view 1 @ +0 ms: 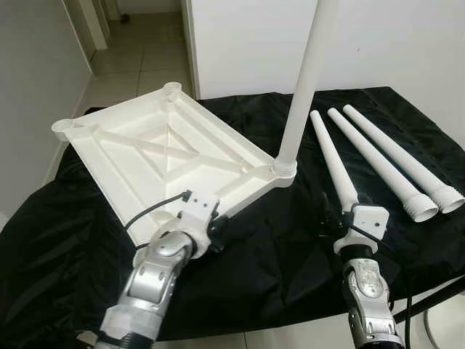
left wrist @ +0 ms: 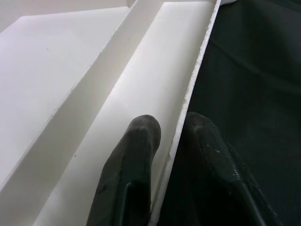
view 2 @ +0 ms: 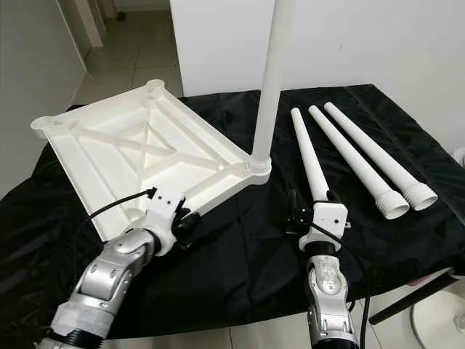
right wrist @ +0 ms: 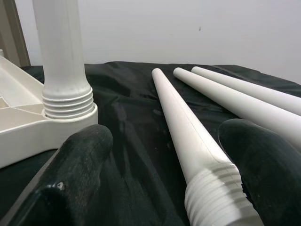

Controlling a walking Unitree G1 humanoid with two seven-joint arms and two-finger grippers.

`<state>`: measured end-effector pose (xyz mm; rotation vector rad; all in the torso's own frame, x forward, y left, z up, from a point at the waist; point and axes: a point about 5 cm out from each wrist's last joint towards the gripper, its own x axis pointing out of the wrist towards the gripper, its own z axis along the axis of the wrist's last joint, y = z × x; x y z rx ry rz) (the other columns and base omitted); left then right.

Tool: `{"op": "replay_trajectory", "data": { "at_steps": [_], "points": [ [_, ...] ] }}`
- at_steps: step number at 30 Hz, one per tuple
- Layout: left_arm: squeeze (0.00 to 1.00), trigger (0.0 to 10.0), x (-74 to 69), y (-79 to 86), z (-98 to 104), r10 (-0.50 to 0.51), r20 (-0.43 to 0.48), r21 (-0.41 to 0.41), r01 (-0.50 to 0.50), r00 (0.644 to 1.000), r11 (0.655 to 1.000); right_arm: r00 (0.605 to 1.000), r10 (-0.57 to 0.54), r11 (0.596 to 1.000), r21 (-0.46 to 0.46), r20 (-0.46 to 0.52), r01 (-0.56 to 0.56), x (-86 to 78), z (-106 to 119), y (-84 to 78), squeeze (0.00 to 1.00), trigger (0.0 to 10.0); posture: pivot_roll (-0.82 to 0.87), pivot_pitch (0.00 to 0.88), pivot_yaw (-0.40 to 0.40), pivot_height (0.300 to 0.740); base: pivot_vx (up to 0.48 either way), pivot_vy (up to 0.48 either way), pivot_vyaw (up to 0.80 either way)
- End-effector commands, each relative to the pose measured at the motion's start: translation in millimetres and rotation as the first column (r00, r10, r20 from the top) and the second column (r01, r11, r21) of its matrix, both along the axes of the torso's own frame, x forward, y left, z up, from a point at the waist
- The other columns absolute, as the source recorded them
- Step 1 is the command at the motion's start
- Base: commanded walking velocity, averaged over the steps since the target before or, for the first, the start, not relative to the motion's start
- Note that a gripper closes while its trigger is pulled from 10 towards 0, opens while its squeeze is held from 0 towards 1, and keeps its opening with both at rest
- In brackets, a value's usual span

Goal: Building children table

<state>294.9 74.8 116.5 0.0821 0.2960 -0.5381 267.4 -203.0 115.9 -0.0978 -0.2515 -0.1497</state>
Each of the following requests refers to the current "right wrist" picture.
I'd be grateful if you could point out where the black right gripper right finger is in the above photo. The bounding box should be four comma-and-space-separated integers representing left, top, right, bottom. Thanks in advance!
217, 118, 301, 226

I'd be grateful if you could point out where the white plastic table leg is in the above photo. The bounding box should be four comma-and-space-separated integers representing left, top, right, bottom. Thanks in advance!
151, 68, 265, 226
190, 66, 301, 116
173, 67, 301, 151
32, 0, 94, 120

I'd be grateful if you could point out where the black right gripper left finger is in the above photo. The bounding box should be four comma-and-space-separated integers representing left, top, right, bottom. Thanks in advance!
0, 124, 114, 226

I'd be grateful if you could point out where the black cloth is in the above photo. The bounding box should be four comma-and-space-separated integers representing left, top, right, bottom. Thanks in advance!
21, 60, 301, 226

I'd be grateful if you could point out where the white plastic table top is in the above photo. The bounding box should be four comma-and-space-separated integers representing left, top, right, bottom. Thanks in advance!
0, 49, 99, 170

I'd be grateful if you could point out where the door frame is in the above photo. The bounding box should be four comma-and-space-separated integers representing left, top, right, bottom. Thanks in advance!
0, 0, 31, 67

